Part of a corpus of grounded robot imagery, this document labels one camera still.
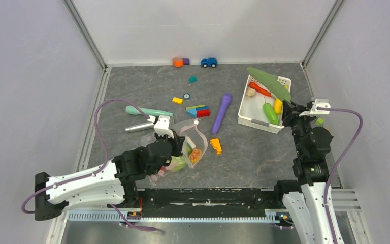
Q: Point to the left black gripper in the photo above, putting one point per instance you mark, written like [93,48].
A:
[177,142]

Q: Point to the small round teal gear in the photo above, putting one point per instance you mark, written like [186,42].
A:
[186,96]

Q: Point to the purple toy microphone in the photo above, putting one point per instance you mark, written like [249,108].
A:
[225,102]

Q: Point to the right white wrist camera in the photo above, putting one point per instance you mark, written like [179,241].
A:
[317,107]

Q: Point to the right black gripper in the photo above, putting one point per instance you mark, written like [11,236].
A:
[291,112]

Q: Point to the silver toy microphone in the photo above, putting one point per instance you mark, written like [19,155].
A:
[140,127]

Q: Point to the blue red green brick stack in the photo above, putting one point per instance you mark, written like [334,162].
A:
[198,111]

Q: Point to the red toy chili pepper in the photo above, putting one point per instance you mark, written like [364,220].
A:
[259,89]

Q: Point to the teal small block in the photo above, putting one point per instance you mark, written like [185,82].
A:
[192,79]

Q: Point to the orange and purple block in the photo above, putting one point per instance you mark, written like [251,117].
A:
[179,62]

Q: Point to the green white blue brick stack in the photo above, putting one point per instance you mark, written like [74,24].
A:
[190,145]

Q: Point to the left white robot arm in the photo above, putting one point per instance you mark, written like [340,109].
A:
[113,182]

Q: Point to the orange round toy slice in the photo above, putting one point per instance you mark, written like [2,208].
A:
[195,155]

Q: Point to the short green toy gourd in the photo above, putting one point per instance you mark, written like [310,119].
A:
[270,114]

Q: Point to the clear polka dot zip bag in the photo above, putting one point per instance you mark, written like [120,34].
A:
[186,128]

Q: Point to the mint green toy microphone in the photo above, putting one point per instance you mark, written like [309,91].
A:
[153,112]

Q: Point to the green toy cabbage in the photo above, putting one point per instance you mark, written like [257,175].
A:
[176,164]

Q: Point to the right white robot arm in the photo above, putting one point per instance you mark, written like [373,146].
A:
[308,199]

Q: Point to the white toy garlic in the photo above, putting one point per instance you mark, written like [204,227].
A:
[250,92]

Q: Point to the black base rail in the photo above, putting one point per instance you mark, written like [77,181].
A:
[204,202]

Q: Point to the orange stepped brick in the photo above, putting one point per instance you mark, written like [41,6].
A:
[215,143]

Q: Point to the yellow toy banana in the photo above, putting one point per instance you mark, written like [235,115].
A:
[278,106]

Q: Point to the yellow small brick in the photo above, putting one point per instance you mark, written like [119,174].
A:
[177,100]

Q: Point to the small green cube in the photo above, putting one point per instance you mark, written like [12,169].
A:
[319,122]

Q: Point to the white perforated plastic basket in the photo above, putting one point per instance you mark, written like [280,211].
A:
[251,110]

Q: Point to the blue toy car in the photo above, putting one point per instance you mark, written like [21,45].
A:
[209,62]

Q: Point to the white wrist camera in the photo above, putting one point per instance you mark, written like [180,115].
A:
[317,107]
[162,125]

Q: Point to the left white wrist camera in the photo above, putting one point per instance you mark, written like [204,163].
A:
[162,125]

